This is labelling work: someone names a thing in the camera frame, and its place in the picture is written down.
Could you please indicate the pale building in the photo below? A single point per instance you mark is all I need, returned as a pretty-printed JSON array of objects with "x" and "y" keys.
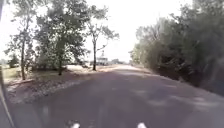
[{"x": 102, "y": 60}]

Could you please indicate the grey asphalt road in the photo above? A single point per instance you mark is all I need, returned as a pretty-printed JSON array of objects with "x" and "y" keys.
[{"x": 126, "y": 103}]

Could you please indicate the row of trees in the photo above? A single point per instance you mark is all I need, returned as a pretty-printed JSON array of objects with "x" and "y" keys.
[{"x": 61, "y": 36}]

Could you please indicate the robot's own part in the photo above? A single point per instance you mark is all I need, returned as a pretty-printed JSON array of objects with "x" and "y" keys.
[
  {"x": 141, "y": 125},
  {"x": 75, "y": 125}
]

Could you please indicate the bare dirt verge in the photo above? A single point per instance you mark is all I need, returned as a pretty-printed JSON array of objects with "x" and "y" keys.
[{"x": 43, "y": 83}]

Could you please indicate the dense trees and bushes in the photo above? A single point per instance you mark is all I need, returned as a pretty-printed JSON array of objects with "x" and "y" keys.
[{"x": 190, "y": 46}]

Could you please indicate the grass field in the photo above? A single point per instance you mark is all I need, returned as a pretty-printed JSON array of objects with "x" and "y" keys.
[{"x": 10, "y": 72}]

